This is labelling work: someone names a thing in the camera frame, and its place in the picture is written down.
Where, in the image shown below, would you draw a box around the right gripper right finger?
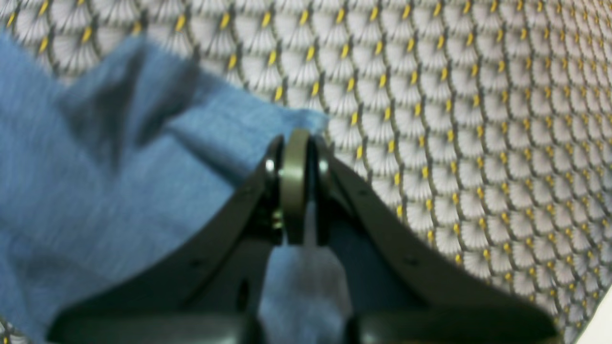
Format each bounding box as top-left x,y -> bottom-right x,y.
311,138 -> 560,344

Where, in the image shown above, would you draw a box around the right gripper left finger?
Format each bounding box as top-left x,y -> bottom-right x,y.
47,130 -> 310,344

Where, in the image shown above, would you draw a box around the blue T-shirt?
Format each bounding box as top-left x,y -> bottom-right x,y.
0,33 -> 328,344

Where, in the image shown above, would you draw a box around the fan-patterned tablecloth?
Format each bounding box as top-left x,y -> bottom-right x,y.
1,0 -> 612,344

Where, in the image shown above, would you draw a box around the beige furniture corner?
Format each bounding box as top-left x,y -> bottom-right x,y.
576,289 -> 612,344

